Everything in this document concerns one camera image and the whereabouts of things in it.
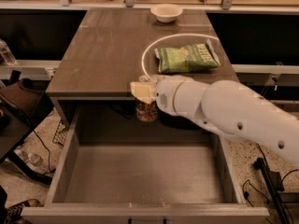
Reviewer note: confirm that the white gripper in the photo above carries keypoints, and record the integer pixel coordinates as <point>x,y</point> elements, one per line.
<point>164,95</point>

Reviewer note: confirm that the orange soda can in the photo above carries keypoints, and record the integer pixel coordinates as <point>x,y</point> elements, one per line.
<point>146,112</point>

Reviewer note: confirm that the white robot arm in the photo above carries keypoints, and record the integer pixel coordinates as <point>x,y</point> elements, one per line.
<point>226,108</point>

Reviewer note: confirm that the grey open top drawer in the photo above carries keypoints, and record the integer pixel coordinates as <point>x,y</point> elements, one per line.
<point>114,170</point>

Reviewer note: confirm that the green chip bag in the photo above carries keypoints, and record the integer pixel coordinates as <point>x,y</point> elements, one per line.
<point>191,58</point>

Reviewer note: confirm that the white bowl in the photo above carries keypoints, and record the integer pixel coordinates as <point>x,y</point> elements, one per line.
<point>166,12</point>

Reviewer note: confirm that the black office chair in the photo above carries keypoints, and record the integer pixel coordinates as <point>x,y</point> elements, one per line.
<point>24,105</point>

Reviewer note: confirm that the plastic bottle on floor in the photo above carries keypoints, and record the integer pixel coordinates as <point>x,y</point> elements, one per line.
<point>34,161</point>

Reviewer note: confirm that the clear plastic water bottle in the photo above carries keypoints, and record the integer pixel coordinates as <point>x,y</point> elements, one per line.
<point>6,53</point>

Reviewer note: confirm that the striped sneaker shoe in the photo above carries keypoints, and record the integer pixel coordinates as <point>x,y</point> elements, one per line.
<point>12,214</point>

